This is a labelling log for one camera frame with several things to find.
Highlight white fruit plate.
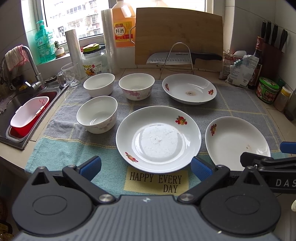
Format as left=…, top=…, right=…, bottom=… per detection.
left=205, top=116, right=271, bottom=171
left=116, top=106, right=202, bottom=174

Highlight small potted plant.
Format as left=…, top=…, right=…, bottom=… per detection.
left=54, top=41, right=66, bottom=58

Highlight pink cloth on faucet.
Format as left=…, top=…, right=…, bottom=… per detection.
left=4, top=45, right=29, bottom=71

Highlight white stained plate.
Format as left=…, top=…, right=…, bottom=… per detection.
left=162, top=73, right=217, bottom=105

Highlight pink floral bowl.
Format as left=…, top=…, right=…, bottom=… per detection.
left=118, top=73, right=155, bottom=101

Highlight green lid sauce jar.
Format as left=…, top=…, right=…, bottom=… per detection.
left=255, top=77, right=280, bottom=104

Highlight dark soy sauce bottle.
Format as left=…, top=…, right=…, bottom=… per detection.
left=247, top=36, right=265, bottom=90

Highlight stack of clear plastic cups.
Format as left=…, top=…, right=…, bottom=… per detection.
left=101, top=9, right=119, bottom=75

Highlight glass jar yellow green lid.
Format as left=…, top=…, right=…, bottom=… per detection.
left=82, top=43, right=108, bottom=77

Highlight orange cooking wine jug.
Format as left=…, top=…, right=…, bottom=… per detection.
left=112, top=1, right=136, bottom=48

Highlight white blue seasoning bag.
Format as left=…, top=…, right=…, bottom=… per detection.
left=226, top=55, right=259, bottom=87

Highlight white floral bowl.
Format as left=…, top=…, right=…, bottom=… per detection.
left=76, top=96, right=118, bottom=134

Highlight white plastic bag roll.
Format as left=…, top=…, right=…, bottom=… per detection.
left=65, top=29, right=87, bottom=82

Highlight green soap pump bottle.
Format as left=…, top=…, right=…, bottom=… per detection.
left=35, top=20, right=56, bottom=63

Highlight red white clipped bag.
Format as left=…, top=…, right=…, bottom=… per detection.
left=219, top=50, right=247, bottom=80

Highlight dark red knife block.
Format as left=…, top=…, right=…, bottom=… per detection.
left=260, top=21, right=287, bottom=81

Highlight bamboo cutting board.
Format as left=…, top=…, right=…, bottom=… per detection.
left=134, top=7, right=223, bottom=65

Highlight red white sink basket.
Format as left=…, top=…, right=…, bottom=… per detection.
left=10, top=96, right=50, bottom=138

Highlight stainless steel sink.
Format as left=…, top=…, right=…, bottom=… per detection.
left=1, top=85, right=67, bottom=150

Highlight grey blue checked dish mat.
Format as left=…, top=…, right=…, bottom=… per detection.
left=25, top=81, right=284, bottom=196

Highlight chrome sink faucet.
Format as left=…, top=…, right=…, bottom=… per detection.
left=0, top=45, right=47, bottom=91

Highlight clear glass mug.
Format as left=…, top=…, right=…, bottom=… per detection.
left=57, top=62, right=81, bottom=88

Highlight metal wire board rack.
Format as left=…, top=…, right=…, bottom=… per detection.
left=150, top=42, right=194, bottom=80

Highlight black handled kitchen knife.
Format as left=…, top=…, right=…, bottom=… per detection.
left=147, top=52, right=222, bottom=65

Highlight yellow lid spice jar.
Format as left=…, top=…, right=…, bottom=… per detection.
left=273, top=86, right=291, bottom=112

